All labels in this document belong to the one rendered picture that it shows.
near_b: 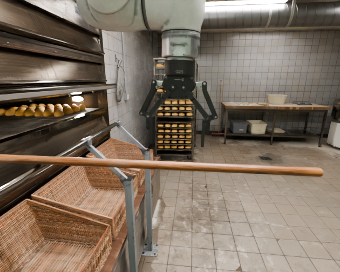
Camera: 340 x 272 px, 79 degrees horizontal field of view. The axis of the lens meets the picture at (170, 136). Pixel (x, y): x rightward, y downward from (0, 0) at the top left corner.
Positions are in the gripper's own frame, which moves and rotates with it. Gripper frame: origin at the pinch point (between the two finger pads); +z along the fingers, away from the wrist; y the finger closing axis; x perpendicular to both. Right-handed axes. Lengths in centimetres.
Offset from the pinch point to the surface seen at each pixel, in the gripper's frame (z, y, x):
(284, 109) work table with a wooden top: 47, 190, 428
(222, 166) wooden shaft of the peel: 12.1, 14.2, 12.4
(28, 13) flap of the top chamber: -48, -93, 66
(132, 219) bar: 63, -28, 44
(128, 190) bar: 44, -30, 44
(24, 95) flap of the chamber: -6, -75, 33
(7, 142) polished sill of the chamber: 18, -89, 33
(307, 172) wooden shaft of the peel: 12.2, 41.1, 13.3
